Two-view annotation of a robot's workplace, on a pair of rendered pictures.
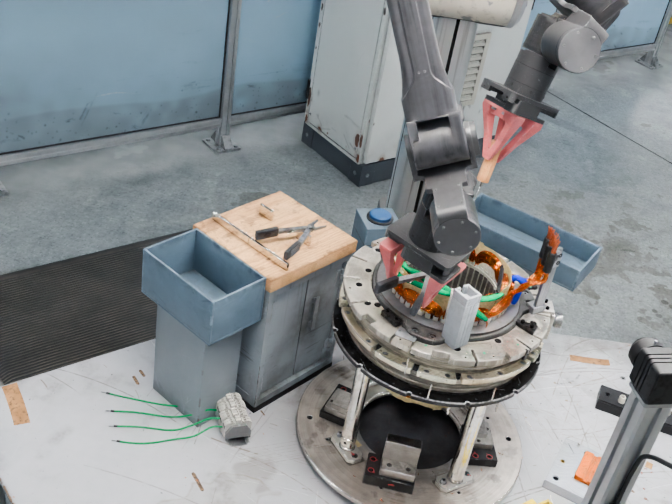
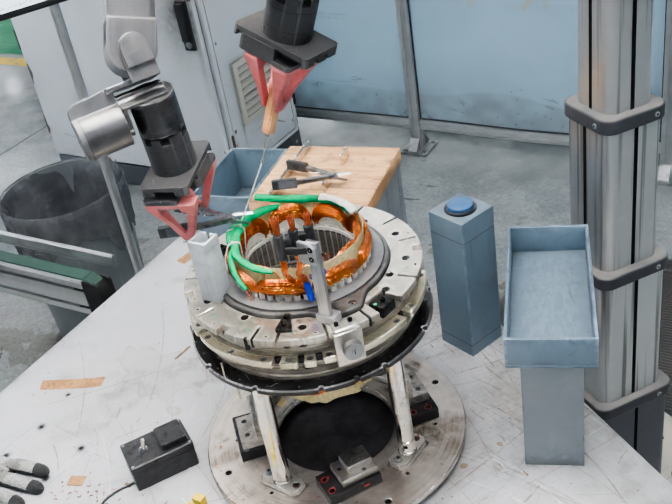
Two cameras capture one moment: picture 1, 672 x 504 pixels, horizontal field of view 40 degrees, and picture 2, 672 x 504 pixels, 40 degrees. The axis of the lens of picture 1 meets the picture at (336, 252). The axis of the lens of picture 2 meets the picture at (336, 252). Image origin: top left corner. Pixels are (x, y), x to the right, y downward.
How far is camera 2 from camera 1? 1.53 m
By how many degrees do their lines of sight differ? 62
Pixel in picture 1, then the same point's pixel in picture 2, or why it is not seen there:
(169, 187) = not seen: outside the picture
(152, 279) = (230, 176)
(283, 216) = (356, 165)
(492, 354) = (216, 321)
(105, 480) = (153, 316)
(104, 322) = not seen: hidden behind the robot
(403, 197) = (573, 214)
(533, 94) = (266, 30)
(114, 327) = not seen: hidden behind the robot
